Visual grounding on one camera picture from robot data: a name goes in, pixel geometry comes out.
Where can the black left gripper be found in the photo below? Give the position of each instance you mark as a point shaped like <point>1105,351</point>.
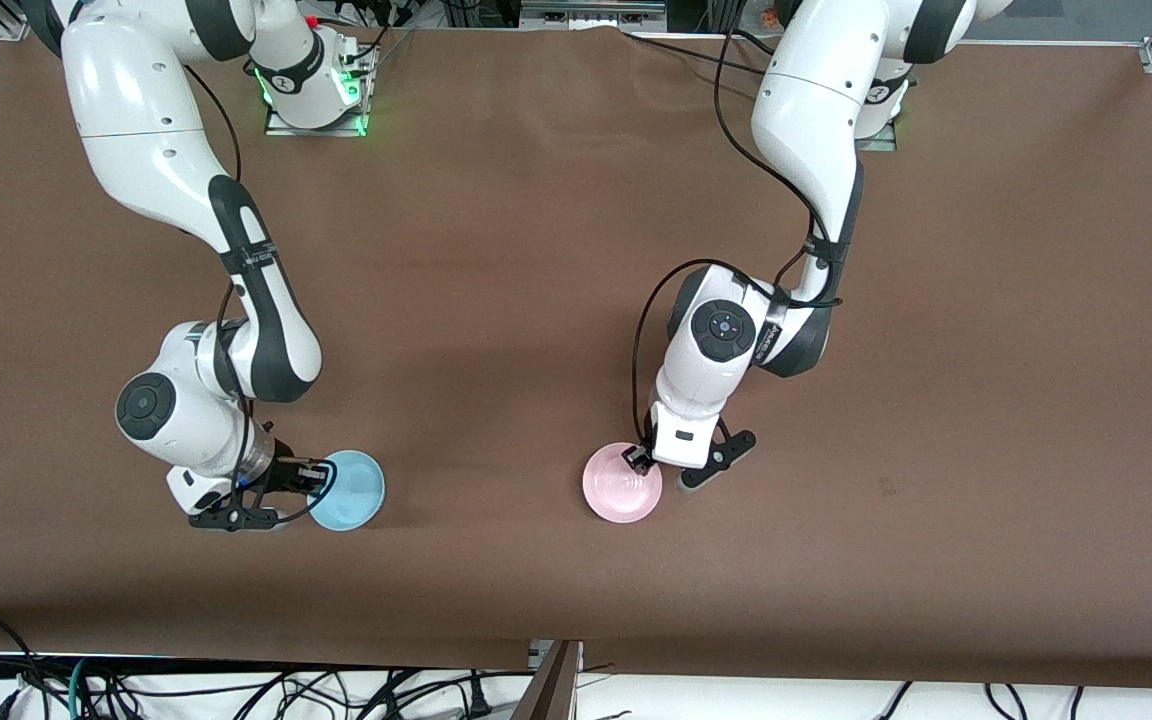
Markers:
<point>635,459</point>

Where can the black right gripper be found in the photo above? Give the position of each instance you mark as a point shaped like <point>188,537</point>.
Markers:
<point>283,469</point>

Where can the pink bowl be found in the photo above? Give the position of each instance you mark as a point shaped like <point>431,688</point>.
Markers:
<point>621,490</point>

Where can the blue bowl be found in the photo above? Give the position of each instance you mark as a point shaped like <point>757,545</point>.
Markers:
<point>351,495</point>

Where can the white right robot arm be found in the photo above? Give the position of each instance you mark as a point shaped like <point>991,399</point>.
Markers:
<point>136,100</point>

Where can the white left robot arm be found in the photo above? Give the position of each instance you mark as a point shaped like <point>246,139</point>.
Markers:
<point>816,90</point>

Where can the brown table cover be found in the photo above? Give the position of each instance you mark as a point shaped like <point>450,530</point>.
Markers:
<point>536,250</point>

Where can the brown angled beam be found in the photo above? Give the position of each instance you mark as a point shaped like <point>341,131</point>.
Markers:
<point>548,690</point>

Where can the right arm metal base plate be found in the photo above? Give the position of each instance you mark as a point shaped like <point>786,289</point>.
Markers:
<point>281,128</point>

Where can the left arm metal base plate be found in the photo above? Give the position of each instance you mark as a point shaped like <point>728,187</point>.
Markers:
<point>881,145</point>

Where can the grey metal rail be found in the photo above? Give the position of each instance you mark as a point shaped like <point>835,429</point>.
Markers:
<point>586,15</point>

